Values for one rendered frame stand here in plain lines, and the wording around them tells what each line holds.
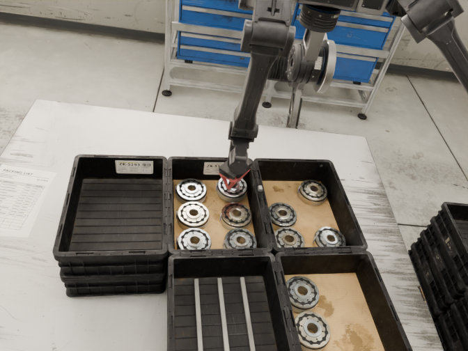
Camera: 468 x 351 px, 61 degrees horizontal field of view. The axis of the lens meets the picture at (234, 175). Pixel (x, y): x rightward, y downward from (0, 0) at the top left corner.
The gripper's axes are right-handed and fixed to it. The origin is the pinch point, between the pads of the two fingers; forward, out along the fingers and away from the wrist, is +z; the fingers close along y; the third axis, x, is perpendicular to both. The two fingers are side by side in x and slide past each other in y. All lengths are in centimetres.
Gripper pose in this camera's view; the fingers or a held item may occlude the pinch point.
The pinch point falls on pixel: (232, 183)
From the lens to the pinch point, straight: 137.7
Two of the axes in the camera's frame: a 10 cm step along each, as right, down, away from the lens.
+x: -7.8, -5.0, 3.7
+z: -1.1, 6.9, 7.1
